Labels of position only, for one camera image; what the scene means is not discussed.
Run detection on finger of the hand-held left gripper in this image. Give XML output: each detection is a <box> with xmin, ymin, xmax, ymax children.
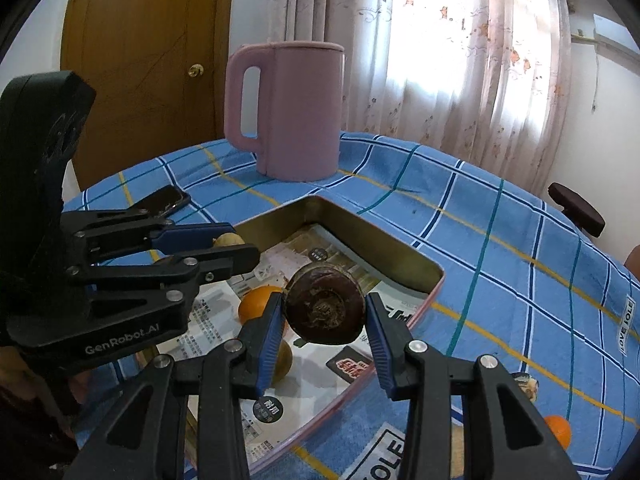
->
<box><xmin>61</xmin><ymin>206</ymin><xmax>237</xmax><ymax>267</ymax></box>
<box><xmin>65</xmin><ymin>244</ymin><xmax>262</xmax><ymax>311</ymax></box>

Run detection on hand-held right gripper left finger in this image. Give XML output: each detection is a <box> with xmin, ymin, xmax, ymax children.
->
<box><xmin>75</xmin><ymin>290</ymin><xmax>287</xmax><ymax>480</ymax></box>

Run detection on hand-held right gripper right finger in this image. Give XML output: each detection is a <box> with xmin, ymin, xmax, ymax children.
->
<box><xmin>364</xmin><ymin>293</ymin><xmax>571</xmax><ymax>480</ymax></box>

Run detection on dark purple sweet potato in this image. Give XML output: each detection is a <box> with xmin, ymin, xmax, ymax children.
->
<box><xmin>284</xmin><ymin>265</ymin><xmax>367</xmax><ymax>347</ymax></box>

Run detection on rectangular metal tin box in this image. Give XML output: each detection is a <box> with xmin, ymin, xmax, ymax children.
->
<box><xmin>127</xmin><ymin>196</ymin><xmax>446</xmax><ymax>476</ymax></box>

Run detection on large orange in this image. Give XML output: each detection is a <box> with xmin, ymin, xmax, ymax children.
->
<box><xmin>542</xmin><ymin>414</ymin><xmax>572</xmax><ymax>451</ymax></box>

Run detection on small yellowish orange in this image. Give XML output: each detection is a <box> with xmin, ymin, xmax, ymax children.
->
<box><xmin>272</xmin><ymin>340</ymin><xmax>294</xmax><ymax>384</ymax></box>

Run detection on black smartphone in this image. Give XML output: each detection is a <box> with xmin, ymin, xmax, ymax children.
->
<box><xmin>131</xmin><ymin>185</ymin><xmax>192</xmax><ymax>218</ymax></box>

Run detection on newspaper sheet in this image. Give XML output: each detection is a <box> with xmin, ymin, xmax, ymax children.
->
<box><xmin>190</xmin><ymin>224</ymin><xmax>426</xmax><ymax>466</ymax></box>

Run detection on blue checked tablecloth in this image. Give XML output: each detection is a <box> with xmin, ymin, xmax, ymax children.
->
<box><xmin>60</xmin><ymin>131</ymin><xmax>640</xmax><ymax>480</ymax></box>

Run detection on brown and beige tuber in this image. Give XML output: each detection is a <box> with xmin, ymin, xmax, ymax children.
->
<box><xmin>512</xmin><ymin>372</ymin><xmax>540</xmax><ymax>403</ymax></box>

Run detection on pink plastic kettle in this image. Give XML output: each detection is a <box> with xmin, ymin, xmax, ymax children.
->
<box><xmin>223</xmin><ymin>40</ymin><xmax>347</xmax><ymax>182</ymax></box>

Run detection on wooden door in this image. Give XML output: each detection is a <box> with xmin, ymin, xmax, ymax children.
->
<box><xmin>60</xmin><ymin>0</ymin><xmax>236</xmax><ymax>191</ymax></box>

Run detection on dark round stool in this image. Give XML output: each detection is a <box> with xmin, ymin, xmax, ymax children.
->
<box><xmin>547</xmin><ymin>182</ymin><xmax>606</xmax><ymax>236</ymax></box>

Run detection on floral sheer curtain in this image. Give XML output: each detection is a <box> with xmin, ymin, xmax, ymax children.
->
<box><xmin>265</xmin><ymin>0</ymin><xmax>573</xmax><ymax>196</ymax></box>

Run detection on white air conditioner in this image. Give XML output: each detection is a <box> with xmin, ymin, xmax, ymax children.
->
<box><xmin>592</xmin><ymin>12</ymin><xmax>636</xmax><ymax>53</ymax></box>

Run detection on air conditioner cable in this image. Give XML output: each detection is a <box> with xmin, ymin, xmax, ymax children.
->
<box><xmin>572</xmin><ymin>32</ymin><xmax>601</xmax><ymax>111</ymax></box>

